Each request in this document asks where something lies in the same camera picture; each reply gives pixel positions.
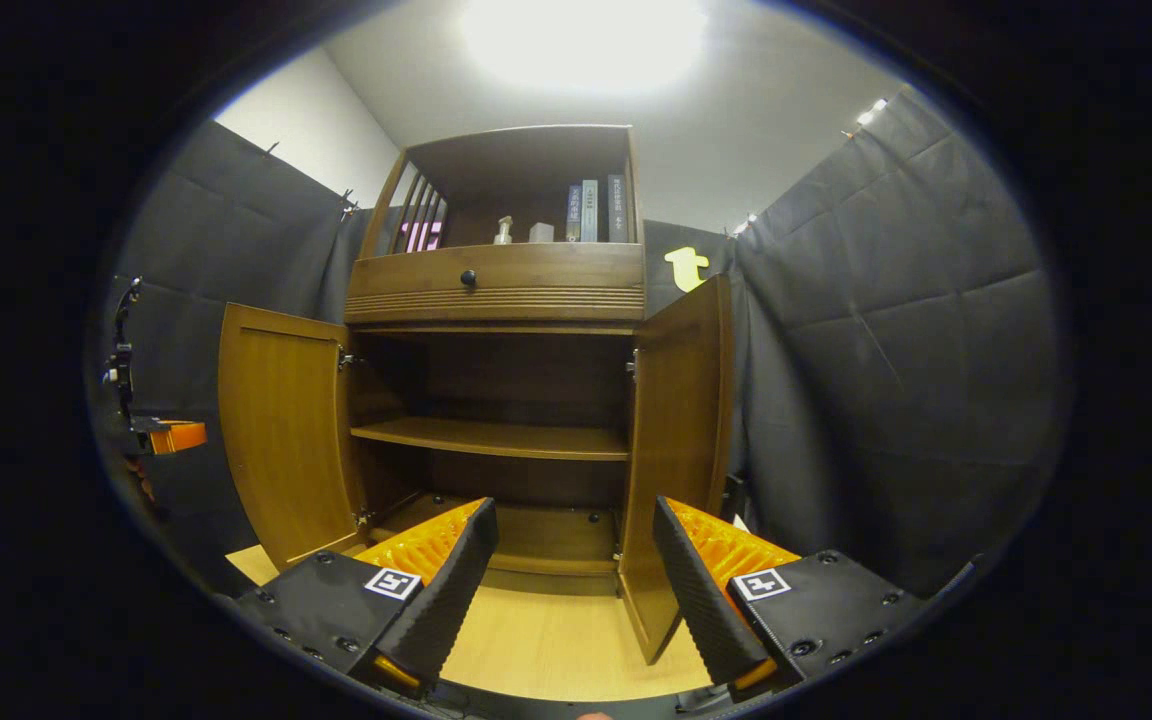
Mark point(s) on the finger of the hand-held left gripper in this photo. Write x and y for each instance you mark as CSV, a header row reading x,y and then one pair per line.
x,y
181,437

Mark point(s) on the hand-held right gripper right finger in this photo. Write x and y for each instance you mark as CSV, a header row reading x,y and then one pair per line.
x,y
691,590

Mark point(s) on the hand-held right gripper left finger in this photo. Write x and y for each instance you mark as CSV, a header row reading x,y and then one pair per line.
x,y
456,590

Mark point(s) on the wooden shoe cabinet door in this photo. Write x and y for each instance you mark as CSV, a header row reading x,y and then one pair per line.
x,y
681,420
286,430

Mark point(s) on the wooden double-door shoe cabinet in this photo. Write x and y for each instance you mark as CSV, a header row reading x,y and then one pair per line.
x,y
516,150

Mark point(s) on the black backdrop cloth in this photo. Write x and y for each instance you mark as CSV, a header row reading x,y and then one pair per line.
x,y
886,350

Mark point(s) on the wooden drawer with black knob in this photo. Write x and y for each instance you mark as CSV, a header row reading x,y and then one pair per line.
x,y
536,275

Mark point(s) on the white pump bottle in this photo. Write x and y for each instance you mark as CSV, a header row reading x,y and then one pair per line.
x,y
504,232

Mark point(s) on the small white box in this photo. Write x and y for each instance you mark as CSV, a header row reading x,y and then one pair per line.
x,y
541,233

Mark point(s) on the dark grey book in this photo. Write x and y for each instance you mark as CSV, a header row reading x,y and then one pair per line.
x,y
617,208

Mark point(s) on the dark blue book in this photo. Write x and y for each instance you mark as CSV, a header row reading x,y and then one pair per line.
x,y
573,212

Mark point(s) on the small ceiling light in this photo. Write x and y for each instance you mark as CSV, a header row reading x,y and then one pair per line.
x,y
874,110

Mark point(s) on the large ceiling light panel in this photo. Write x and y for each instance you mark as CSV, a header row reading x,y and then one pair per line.
x,y
584,40

